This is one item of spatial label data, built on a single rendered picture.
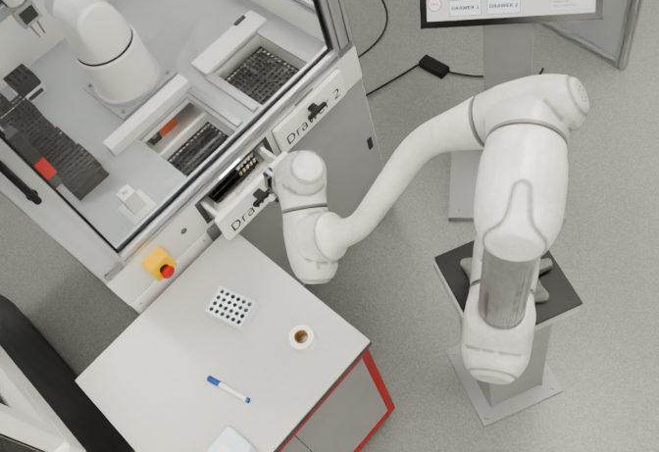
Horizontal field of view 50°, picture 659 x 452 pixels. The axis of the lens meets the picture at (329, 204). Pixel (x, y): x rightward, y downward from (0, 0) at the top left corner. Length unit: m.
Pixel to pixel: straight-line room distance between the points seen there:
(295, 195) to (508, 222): 0.58
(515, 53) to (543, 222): 1.42
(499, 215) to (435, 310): 1.69
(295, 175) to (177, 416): 0.82
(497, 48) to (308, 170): 1.12
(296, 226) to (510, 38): 1.16
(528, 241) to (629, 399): 1.64
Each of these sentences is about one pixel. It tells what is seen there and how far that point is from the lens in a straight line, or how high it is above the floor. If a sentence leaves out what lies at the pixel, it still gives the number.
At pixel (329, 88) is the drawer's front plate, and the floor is 0.90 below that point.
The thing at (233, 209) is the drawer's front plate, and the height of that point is 0.92.
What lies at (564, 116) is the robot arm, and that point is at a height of 1.60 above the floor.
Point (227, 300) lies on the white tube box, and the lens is 2.04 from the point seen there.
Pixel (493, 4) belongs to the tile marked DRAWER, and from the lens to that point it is 2.21.
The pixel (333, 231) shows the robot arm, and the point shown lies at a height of 1.28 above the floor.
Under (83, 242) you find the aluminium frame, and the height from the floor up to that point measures 1.13.
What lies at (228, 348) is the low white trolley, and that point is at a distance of 2.02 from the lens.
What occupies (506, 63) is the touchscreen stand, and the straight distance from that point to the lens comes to 2.51.
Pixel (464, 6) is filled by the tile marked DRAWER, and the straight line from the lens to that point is 2.21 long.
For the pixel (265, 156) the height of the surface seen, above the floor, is 0.87.
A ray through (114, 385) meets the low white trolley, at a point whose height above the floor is 0.76.
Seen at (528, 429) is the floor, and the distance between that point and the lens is 2.62.
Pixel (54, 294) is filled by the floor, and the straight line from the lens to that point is 3.34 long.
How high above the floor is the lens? 2.55
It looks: 57 degrees down
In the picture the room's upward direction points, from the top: 22 degrees counter-clockwise
